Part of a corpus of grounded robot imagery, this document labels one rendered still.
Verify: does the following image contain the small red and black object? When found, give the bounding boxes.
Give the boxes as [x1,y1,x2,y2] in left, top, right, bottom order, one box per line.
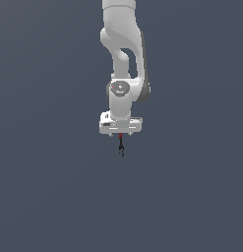
[118,132,125,158]

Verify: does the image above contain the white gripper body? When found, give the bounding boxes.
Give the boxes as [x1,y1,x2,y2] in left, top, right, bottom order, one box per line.
[98,111,144,135]

